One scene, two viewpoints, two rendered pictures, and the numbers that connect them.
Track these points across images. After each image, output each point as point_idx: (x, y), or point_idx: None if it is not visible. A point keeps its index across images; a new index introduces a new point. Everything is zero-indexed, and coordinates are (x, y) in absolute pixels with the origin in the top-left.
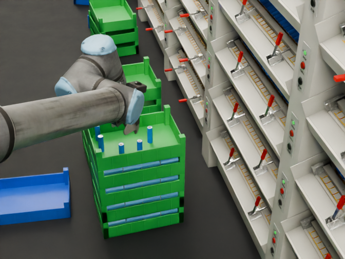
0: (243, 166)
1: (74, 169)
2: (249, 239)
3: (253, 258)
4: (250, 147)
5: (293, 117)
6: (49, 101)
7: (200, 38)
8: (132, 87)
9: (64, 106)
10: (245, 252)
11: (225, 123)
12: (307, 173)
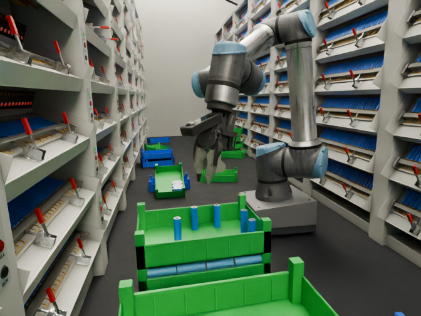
0: (41, 308)
1: None
2: (83, 309)
3: (94, 292)
4: (60, 217)
5: (88, 89)
6: (244, 39)
7: None
8: (198, 119)
9: None
10: (98, 297)
11: (52, 251)
12: None
